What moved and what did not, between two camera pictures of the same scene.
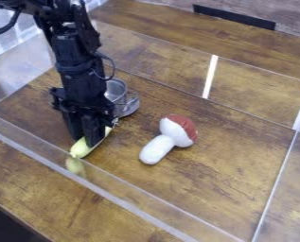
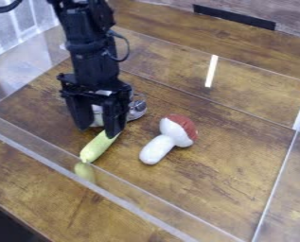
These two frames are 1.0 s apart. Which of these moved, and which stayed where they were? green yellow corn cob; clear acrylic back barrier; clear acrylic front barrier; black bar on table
Moved: green yellow corn cob
Stayed: black bar on table; clear acrylic front barrier; clear acrylic back barrier
